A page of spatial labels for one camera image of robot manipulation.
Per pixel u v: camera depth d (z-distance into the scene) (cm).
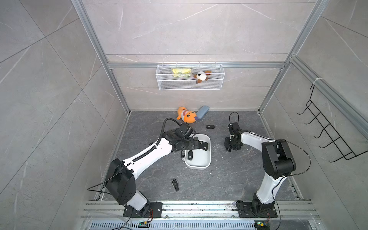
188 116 107
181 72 84
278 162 50
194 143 73
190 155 92
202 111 116
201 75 86
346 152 59
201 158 92
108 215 73
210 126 109
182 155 92
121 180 41
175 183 82
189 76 89
